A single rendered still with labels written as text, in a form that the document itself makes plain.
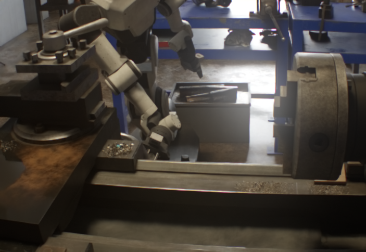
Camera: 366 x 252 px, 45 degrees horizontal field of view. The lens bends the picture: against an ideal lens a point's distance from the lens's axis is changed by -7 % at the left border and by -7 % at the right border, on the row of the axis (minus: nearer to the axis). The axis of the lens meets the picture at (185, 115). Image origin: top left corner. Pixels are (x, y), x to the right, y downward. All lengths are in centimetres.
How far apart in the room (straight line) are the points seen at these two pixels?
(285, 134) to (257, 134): 227
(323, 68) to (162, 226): 61
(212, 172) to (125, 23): 78
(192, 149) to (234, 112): 45
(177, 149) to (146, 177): 147
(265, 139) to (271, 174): 192
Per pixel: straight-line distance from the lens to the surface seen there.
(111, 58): 176
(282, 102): 88
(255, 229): 120
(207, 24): 268
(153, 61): 209
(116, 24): 179
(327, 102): 82
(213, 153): 296
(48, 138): 125
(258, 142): 309
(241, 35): 278
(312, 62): 87
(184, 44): 228
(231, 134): 305
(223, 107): 297
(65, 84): 117
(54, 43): 123
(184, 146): 271
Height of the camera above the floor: 149
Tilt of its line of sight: 25 degrees down
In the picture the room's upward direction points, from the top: 3 degrees counter-clockwise
